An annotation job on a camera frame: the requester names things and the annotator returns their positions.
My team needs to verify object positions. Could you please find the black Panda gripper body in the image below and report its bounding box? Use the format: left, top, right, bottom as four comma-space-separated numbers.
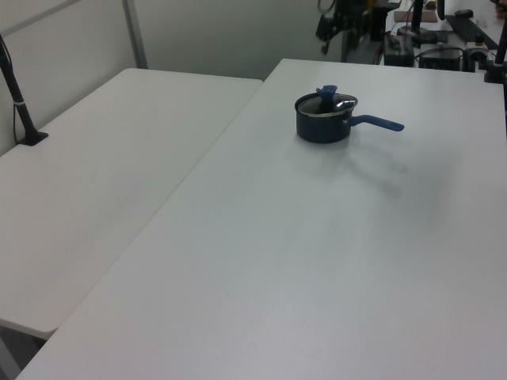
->
315, 0, 372, 40

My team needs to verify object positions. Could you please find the glass lid with blue knob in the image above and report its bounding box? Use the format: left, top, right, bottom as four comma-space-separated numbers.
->
296, 84, 359, 117

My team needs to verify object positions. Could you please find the black electronics box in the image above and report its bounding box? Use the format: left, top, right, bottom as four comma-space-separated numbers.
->
383, 33, 417, 67

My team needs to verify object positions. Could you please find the brown board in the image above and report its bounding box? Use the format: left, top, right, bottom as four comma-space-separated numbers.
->
394, 9, 439, 25

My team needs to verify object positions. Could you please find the black monitor stand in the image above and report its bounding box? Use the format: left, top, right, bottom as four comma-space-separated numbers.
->
397, 0, 437, 45

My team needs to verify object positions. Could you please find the black controller box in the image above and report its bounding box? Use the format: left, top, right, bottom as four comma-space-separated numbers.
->
418, 46, 465, 71

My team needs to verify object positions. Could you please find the black keyboard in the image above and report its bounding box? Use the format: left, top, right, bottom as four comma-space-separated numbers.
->
444, 14, 501, 49

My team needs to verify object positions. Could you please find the emergency stop button box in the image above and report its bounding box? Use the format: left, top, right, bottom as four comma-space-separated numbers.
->
464, 34, 488, 63

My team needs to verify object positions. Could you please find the black saucepan with blue handle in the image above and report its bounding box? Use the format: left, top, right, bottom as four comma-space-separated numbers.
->
294, 93, 406, 144

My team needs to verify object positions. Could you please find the black clamp mount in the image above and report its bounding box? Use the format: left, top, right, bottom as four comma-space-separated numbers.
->
482, 21, 507, 85

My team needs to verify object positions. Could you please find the grey metal partition post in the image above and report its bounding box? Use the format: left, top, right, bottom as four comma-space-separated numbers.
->
121, 0, 149, 70

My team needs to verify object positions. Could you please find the black camera pole with foot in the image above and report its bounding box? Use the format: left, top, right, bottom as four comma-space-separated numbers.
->
0, 33, 50, 148

